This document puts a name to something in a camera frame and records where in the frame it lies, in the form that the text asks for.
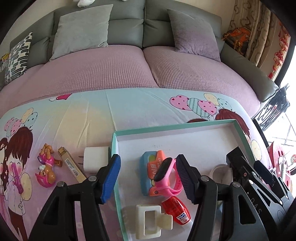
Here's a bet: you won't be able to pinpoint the cartoon couple printed sheet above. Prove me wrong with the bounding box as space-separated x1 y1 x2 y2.
1 88 271 240

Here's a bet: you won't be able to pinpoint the gold patterned long box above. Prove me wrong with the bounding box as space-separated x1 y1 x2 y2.
58 147 86 183

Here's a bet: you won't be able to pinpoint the red glue bottle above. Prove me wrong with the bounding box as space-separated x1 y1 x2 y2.
162 196 192 225

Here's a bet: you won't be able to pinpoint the white plush toy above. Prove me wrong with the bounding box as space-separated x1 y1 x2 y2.
77 0 95 8

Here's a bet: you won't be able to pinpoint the pink fitness band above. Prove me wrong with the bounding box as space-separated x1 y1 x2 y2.
154 157 183 197

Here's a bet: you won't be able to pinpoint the grey sofa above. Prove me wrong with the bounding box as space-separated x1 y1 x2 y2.
8 1 278 102

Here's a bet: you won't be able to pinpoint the white hair claw clip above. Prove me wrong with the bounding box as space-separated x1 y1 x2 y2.
135 205 173 240

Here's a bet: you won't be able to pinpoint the pink cartoon dog toy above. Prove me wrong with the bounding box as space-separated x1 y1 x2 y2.
35 143 63 188

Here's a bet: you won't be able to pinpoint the black white patterned pillow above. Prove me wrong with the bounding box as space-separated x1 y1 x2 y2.
4 32 33 85

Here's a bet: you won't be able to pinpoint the pink waffle sofa cover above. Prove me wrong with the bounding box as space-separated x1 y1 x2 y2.
1 45 260 115

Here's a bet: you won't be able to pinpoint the orange red decoration bag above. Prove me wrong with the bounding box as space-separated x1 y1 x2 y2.
222 27 251 57

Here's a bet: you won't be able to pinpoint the patterned beige curtain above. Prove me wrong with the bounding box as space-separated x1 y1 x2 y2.
228 1 291 75

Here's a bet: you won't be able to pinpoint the teal rimmed white tray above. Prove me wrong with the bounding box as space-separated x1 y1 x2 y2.
111 120 255 240

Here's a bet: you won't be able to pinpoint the white wall charger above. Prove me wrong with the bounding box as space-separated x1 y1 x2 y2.
79 147 109 174

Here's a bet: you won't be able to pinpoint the grey purple right pillow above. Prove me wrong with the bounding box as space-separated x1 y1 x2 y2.
167 9 221 62

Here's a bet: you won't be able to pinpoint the light grey middle pillow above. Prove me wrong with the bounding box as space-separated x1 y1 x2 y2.
50 4 113 60

